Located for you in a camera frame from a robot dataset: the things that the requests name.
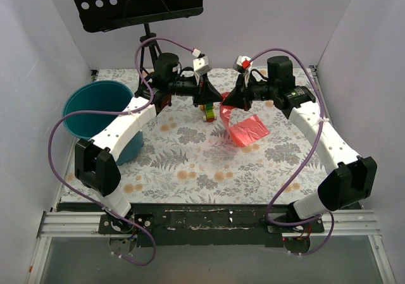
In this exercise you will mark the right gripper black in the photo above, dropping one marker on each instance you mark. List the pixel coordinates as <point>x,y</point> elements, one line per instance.
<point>244,90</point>

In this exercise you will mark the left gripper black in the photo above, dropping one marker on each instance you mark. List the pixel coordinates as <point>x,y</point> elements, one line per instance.
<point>199,88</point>

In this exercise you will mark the red plastic trash bag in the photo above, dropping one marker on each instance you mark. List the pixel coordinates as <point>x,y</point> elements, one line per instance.
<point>244,132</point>

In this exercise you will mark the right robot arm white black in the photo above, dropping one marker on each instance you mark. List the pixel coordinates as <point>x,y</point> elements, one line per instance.
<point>350,176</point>

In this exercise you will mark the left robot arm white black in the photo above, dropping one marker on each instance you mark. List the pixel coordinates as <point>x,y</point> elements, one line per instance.
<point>95,159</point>

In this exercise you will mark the colourful toy brick car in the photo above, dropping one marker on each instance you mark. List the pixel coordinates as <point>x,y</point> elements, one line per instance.
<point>209,112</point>

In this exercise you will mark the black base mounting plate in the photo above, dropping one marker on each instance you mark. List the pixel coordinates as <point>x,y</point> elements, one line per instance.
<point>198,224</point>

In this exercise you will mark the black music stand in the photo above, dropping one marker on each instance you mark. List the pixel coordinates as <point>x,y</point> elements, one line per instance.
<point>102,16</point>

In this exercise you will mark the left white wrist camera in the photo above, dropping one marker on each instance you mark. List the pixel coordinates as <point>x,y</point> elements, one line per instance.
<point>201,64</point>

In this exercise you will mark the aluminium frame rail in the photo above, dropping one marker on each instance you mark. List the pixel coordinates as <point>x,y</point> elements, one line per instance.
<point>83,221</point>

